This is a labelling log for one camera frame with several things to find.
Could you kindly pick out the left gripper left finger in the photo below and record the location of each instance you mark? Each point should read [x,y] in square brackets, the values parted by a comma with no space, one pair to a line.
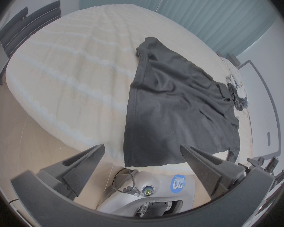
[78,171]

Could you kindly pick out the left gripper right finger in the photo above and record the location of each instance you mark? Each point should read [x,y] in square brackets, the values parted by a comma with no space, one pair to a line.
[210,171]

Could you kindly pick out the black T-shirt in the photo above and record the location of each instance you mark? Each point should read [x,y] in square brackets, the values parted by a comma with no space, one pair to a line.
[175,103]

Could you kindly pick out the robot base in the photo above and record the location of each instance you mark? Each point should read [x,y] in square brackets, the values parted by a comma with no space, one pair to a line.
[156,185]

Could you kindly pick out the pile of clothes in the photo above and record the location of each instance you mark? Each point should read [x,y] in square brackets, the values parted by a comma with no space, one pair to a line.
[237,99]

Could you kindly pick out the bed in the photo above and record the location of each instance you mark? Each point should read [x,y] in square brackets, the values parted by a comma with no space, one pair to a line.
[73,67]

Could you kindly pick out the white printed pillow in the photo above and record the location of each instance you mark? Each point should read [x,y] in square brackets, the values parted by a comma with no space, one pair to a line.
[233,70]

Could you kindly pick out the grey bedside table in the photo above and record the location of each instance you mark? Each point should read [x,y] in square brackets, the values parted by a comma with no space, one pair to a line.
[232,58]

